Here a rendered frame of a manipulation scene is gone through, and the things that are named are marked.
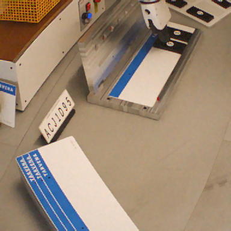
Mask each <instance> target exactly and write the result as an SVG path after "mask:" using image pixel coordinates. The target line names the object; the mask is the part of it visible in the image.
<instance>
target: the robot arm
mask: <svg viewBox="0 0 231 231"><path fill-rule="evenodd" d="M138 1H139V2H140V3H141V10H142V13H143V17H144V21H145V23H146V25H147V27H148V29H152V34H158V37H159V41H160V42H167V43H169V42H170V40H171V39H170V36H169V33H168V30H166V29H168V26H167V23H168V21H169V20H170V18H171V14H170V10H169V8H168V6H167V3H166V1H165V0H138Z"/></svg>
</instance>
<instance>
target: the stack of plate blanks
mask: <svg viewBox="0 0 231 231"><path fill-rule="evenodd" d="M16 162H17V167H18V169H19V171H20V176H21V178H22V182H23V184H24V186H25V188H26V190H27V192H28V193H29V195H30V196H31V198H32V200H33V202H34V204H35V205H36V207H37V209H38V211H39V212H40V213H41V215H42V216H43V218H44V219H45V221H46V222H47V224H48V226H49V228H50V229H51V231H67V230H66V229H65V228H64V226H63V225H62V223H61V221H60V220H59V218H58V217H57V215H56V214H55V212H54V211H53V209H52V208H51V207H50V205H49V203H48V202H47V200H46V198H45V196H44V195H43V193H42V192H41V190H40V188H39V186H38V185H37V184H36V182H35V180H34V178H33V176H32V174H31V173H30V171H29V169H28V167H27V165H26V164H25V161H24V160H23V158H22V155H21V156H18V157H17V158H16Z"/></svg>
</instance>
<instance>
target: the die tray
mask: <svg viewBox="0 0 231 231"><path fill-rule="evenodd" d="M183 1H186V2H187V3H188V5H185V6H184V7H182V8H178V7H176V6H173V5H171V4H168V3H167V6H168V8H169V9H170V10H172V11H174V12H177V13H179V14H181V15H183V16H185V17H187V18H189V19H191V20H193V21H195V22H197V23H199V24H201V25H203V26H204V27H206V28H212V27H213V26H214V25H216V24H217V23H219V22H220V21H222V20H223V19H225V18H226V17H227V16H229V15H230V14H231V6H230V7H229V8H227V9H225V8H223V7H222V6H220V5H218V4H216V3H214V2H213V1H211V0H183ZM192 6H195V7H197V8H199V9H201V10H203V11H205V12H207V13H209V14H211V15H213V16H214V19H213V20H211V21H210V22H208V23H207V22H205V21H203V20H201V19H199V18H197V17H195V16H193V15H191V14H188V13H186V10H187V9H189V8H190V7H192Z"/></svg>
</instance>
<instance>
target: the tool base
mask: <svg viewBox="0 0 231 231"><path fill-rule="evenodd" d="M151 33H152V29H148V27H147V25H146V26H145V27H144V31H143V32H142V33H141V35H140V36H139V38H137V40H134V41H133V42H132V43H131V45H130V44H129V45H128V46H127V47H126V52H125V53H124V54H123V55H122V57H121V59H120V60H119V61H120V63H119V64H118V66H117V67H116V68H115V70H114V71H113V72H112V74H111V75H110V76H109V74H108V76H107V77H106V79H105V80H104V81H101V82H100V84H99V85H98V87H99V89H98V91H97V92H96V93H92V92H90V94H89V95H88V96H87V100H88V102H91V103H95V104H98V105H102V106H106V107H109V108H114V109H118V110H121V111H125V112H129V113H133V114H136V115H139V116H143V117H148V118H151V119H155V120H159V119H160V118H161V115H162V113H163V112H164V110H165V108H166V107H167V104H168V103H169V101H170V99H171V97H172V95H173V94H174V92H175V89H176V88H177V86H178V84H179V83H180V81H181V78H182V77H183V74H184V73H185V71H186V69H187V67H188V66H189V63H190V61H191V60H192V57H193V55H194V54H195V52H196V50H197V47H198V46H199V44H200V42H201V39H202V38H203V36H204V34H203V30H200V29H199V30H198V32H197V34H196V36H195V37H194V40H193V41H192V43H191V45H190V46H189V48H188V50H187V52H186V54H185V56H184V58H183V60H182V62H181V63H180V65H179V67H178V68H177V70H176V73H175V74H174V76H173V78H172V80H171V81H170V83H169V85H168V87H167V88H166V90H165V93H164V94H163V95H162V97H161V99H160V100H159V101H158V100H157V101H156V102H155V104H154V105H153V106H152V107H150V106H145V105H141V104H138V103H133V102H130V101H127V100H122V99H118V98H114V97H109V98H110V99H109V100H108V99H107V97H108V94H109V93H110V91H111V90H112V88H113V86H114V85H115V84H116V82H117V81H118V80H119V79H120V77H121V76H122V74H123V72H124V71H125V69H126V68H127V66H128V65H129V64H130V63H131V61H132V60H133V59H134V56H135V55H136V54H137V53H138V51H139V50H140V48H141V47H142V45H143V44H144V42H145V41H146V40H147V39H148V37H149V36H150V35H151ZM144 107H147V108H146V109H144Z"/></svg>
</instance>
